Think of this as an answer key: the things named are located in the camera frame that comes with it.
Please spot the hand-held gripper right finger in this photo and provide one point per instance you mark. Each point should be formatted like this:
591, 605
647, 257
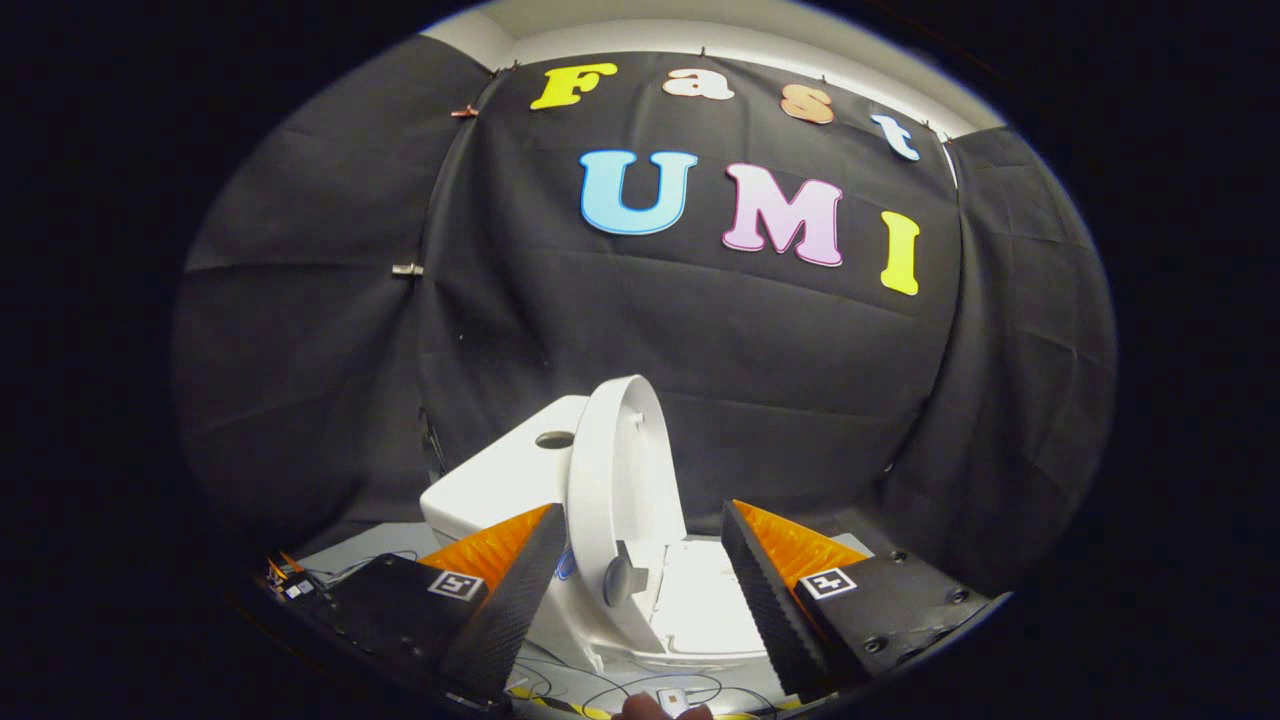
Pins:
765, 600

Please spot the white ceramic toilet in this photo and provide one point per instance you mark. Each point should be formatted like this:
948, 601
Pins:
490, 490

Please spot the silver cloth clip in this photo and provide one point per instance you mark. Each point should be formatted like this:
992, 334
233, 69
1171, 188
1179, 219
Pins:
407, 269

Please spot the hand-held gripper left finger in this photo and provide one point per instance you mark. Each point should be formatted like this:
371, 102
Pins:
520, 590

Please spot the black backdrop cloth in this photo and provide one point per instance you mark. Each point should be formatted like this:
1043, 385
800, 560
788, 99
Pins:
720, 350

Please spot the small white item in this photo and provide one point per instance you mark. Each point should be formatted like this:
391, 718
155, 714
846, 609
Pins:
674, 702

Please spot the small dark electronic box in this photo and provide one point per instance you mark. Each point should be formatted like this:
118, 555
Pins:
292, 580

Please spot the white toilet lid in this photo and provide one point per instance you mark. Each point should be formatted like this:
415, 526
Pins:
620, 470

